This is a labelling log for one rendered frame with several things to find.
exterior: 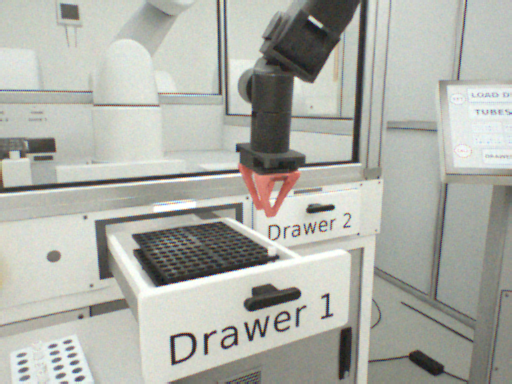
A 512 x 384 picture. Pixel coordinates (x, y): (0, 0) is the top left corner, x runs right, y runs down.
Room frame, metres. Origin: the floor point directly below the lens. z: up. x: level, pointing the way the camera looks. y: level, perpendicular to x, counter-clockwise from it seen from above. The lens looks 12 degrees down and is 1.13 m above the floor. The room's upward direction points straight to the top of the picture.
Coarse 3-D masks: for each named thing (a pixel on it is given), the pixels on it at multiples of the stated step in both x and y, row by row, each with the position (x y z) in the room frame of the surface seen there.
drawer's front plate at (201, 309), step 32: (320, 256) 0.52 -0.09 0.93; (160, 288) 0.42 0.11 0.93; (192, 288) 0.42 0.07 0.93; (224, 288) 0.44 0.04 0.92; (320, 288) 0.51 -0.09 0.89; (160, 320) 0.41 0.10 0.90; (192, 320) 0.42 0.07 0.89; (224, 320) 0.44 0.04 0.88; (288, 320) 0.49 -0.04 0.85; (320, 320) 0.51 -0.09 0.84; (160, 352) 0.40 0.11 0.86; (224, 352) 0.44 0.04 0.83; (256, 352) 0.46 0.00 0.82
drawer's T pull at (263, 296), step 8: (256, 288) 0.45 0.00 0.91; (264, 288) 0.45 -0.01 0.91; (272, 288) 0.45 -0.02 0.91; (288, 288) 0.45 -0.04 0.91; (296, 288) 0.45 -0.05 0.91; (256, 296) 0.43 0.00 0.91; (264, 296) 0.43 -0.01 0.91; (272, 296) 0.43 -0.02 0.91; (280, 296) 0.44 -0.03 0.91; (288, 296) 0.44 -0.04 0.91; (296, 296) 0.45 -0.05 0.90; (248, 304) 0.42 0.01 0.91; (256, 304) 0.42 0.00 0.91; (264, 304) 0.43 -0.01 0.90; (272, 304) 0.43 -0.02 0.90
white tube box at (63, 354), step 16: (16, 352) 0.50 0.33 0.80; (32, 352) 0.50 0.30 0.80; (48, 352) 0.50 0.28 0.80; (64, 352) 0.50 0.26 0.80; (80, 352) 0.50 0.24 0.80; (16, 368) 0.46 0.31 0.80; (32, 368) 0.46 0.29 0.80; (48, 368) 0.46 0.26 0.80; (64, 368) 0.46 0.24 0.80; (80, 368) 0.47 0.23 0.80
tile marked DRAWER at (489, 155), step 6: (486, 150) 1.03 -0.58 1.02; (492, 150) 1.03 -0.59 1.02; (498, 150) 1.02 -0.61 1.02; (504, 150) 1.02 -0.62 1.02; (510, 150) 1.02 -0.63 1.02; (486, 156) 1.02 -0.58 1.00; (492, 156) 1.02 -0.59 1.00; (498, 156) 1.01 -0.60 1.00; (504, 156) 1.01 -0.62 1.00; (510, 156) 1.01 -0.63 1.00; (486, 162) 1.01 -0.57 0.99; (492, 162) 1.01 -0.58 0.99; (498, 162) 1.00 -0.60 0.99; (504, 162) 1.00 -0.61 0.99; (510, 162) 1.00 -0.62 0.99
